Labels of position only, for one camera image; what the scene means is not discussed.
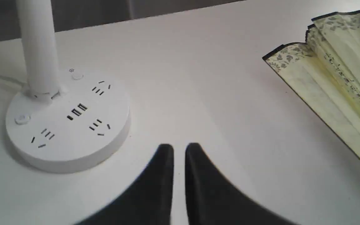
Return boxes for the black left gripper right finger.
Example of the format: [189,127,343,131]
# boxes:
[185,143,293,225]

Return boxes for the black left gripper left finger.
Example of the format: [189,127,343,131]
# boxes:
[78,144,174,225]

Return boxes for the paper folding fan dark ribs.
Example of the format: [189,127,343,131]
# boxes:
[262,10,360,159]

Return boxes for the white desk lamp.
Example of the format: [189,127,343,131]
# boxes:
[5,0,131,174]

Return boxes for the grey backdrop curtain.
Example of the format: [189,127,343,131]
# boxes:
[0,0,231,41]

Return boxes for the white power cable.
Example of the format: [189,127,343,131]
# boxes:
[0,70,27,86]

